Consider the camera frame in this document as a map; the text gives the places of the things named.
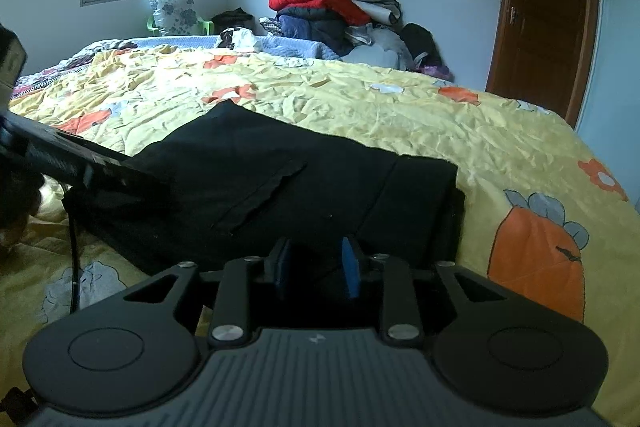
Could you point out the purple bag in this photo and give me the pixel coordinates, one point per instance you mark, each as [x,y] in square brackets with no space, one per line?
[437,73]

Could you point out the black backpack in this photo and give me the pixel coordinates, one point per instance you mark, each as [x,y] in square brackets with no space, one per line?
[420,44]

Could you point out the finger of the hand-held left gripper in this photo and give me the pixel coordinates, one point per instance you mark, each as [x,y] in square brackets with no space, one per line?
[100,164]

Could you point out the patterned multicolour quilt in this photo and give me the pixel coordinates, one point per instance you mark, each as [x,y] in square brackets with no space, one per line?
[65,67]

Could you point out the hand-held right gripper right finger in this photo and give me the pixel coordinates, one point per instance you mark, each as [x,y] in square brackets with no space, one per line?
[351,267]

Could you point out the green plastic chair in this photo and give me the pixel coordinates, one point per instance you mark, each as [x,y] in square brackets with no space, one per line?
[204,27]

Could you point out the floral white pillow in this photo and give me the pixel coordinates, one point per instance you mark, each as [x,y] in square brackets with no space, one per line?
[175,14]

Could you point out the yellow printed blanket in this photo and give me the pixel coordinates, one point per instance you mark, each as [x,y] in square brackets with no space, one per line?
[375,117]

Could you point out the light blue quilt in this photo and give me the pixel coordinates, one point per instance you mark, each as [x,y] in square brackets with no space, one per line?
[285,44]

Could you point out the black pants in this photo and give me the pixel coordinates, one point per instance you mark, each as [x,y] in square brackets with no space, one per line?
[250,187]

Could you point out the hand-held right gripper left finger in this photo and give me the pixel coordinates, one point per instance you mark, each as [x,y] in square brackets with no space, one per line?
[285,269]

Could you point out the grey clothes heap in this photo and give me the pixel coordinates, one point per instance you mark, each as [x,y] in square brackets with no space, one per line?
[380,49]

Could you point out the black bag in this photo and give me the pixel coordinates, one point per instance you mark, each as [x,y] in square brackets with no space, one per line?
[234,18]

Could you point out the brown wooden door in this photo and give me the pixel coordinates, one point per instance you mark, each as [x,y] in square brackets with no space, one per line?
[542,7]

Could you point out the navy puffer jacket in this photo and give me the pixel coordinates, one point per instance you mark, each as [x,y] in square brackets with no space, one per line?
[310,27]

